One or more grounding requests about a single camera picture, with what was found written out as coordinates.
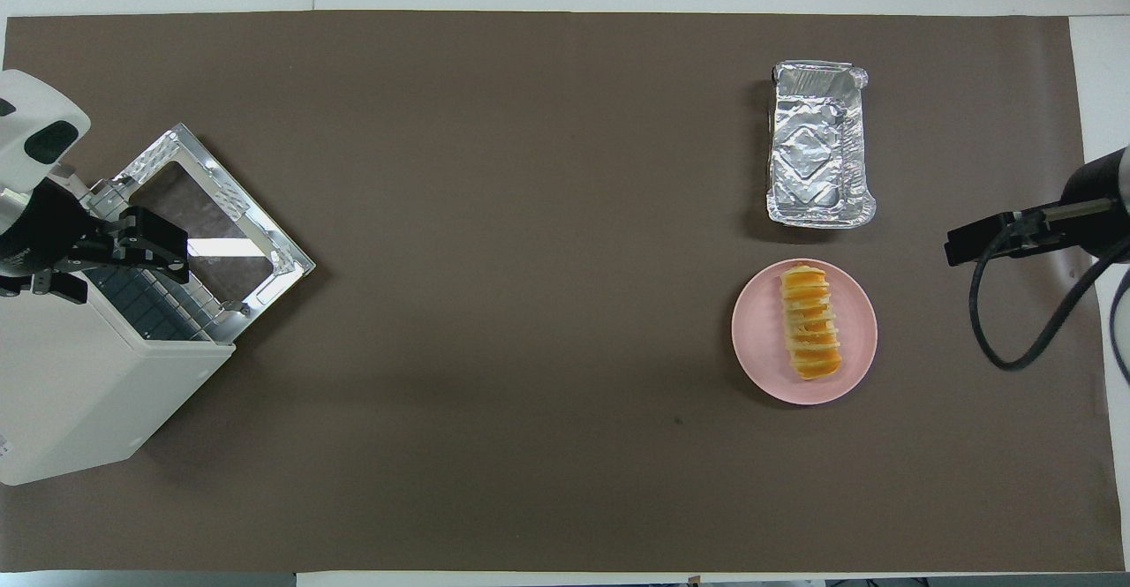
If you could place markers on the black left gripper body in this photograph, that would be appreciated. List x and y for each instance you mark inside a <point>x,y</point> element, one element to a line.
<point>44,225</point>

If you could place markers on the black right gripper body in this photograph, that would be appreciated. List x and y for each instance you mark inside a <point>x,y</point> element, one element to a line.
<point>1095,207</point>

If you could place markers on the aluminium foil tray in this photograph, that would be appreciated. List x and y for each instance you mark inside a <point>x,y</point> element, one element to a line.
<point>817,154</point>

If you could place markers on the orange striped bread roll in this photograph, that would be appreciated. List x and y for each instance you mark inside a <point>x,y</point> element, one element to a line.
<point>812,327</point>

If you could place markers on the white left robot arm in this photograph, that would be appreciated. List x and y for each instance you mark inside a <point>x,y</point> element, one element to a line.
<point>26,119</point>

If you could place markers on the white toaster oven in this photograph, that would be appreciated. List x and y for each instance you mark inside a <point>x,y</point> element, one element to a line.
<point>79,393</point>

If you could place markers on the pink round plate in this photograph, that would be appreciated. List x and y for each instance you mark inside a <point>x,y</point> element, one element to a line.
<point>759,349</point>

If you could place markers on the brown table mat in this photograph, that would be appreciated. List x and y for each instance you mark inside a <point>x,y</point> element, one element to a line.
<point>530,260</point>

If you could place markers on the glass oven door silver frame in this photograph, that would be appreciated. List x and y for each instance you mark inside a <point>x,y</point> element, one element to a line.
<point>231,194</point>

